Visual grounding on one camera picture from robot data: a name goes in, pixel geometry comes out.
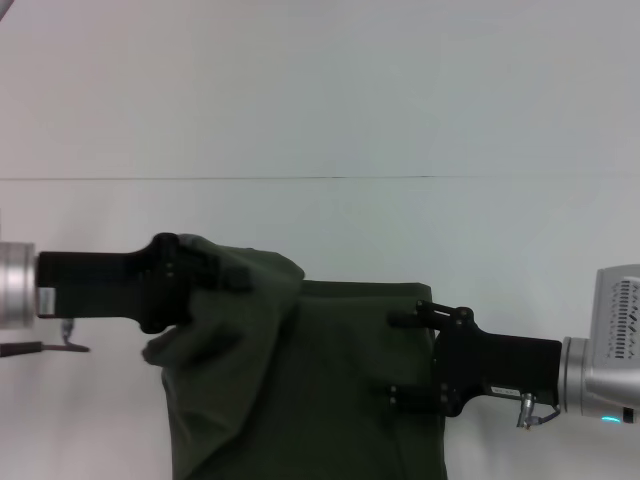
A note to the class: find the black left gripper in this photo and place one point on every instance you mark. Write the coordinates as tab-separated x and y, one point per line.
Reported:
110	285

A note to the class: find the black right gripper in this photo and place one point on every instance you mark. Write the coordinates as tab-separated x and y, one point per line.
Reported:
500	367

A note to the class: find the dark green shirt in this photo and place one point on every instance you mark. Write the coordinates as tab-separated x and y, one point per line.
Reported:
310	380

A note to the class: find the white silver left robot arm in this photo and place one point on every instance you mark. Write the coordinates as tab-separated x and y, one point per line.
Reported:
17	285

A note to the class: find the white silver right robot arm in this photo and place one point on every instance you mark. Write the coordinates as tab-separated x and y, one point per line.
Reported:
585	380

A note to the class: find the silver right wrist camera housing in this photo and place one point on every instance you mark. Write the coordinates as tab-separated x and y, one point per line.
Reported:
615	310

